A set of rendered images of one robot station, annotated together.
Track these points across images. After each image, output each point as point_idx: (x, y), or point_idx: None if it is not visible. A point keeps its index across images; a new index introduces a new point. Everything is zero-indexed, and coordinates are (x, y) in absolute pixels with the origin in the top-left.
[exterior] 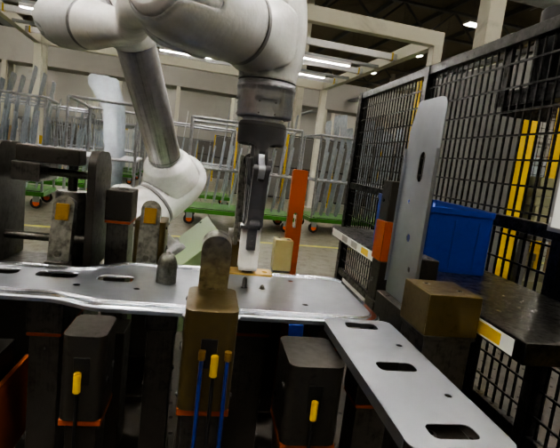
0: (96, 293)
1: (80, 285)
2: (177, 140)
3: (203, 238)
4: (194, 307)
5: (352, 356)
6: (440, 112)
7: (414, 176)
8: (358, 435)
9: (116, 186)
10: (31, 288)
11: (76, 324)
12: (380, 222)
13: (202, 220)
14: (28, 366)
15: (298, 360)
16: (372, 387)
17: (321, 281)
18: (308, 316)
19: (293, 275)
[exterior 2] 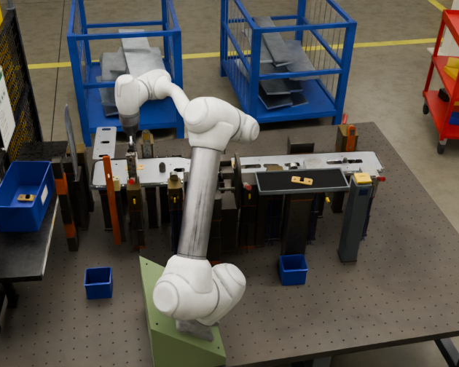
0: (180, 159)
1: (186, 163)
2: (179, 237)
3: (152, 279)
4: (151, 135)
5: (114, 143)
6: (67, 108)
7: (69, 135)
8: None
9: (226, 266)
10: None
11: (179, 151)
12: (64, 176)
13: (155, 326)
14: None
15: (125, 149)
16: (114, 136)
17: (100, 183)
18: (117, 159)
19: None
